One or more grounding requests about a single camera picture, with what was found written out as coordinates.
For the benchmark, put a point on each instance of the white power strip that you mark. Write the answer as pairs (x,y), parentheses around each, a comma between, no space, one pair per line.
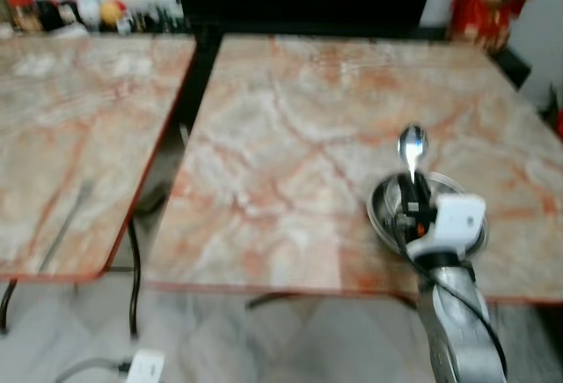
(146,367)

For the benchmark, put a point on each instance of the black metal table leg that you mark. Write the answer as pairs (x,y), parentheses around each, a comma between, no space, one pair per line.
(134,295)

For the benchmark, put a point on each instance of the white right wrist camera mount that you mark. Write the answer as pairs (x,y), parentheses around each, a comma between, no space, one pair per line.
(460,220)

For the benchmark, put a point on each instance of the silver metal spoon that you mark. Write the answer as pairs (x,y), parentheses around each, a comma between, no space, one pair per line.
(412,144)

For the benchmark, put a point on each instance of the red and gold statue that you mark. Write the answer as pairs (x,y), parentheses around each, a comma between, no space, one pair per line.
(488,0)

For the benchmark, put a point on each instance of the red bag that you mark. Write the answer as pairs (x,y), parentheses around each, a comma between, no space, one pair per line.
(559,123)

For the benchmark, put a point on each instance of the round steel plate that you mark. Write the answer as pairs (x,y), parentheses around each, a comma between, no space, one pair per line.
(382,216)

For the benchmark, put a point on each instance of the white round figurine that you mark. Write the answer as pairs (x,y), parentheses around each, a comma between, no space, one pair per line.
(89,11)

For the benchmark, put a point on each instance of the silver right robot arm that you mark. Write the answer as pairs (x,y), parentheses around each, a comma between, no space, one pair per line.
(462,330)

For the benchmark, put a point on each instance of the yellow and red figurine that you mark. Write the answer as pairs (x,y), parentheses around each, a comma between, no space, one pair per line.
(113,13)

